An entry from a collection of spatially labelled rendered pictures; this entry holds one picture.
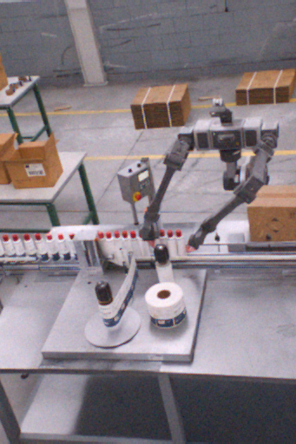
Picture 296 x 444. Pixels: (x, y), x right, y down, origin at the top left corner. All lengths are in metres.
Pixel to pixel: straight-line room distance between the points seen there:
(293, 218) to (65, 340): 1.47
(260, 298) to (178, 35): 5.90
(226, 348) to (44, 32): 7.04
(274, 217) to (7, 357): 1.70
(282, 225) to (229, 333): 0.80
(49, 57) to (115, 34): 1.15
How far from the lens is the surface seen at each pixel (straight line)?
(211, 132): 3.75
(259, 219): 3.74
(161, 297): 3.33
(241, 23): 8.66
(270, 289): 3.53
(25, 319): 3.72
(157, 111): 7.53
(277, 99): 7.73
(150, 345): 3.23
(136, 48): 9.10
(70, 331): 3.45
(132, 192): 3.54
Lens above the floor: 3.10
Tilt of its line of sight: 32 degrees down
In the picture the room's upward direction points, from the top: 12 degrees counter-clockwise
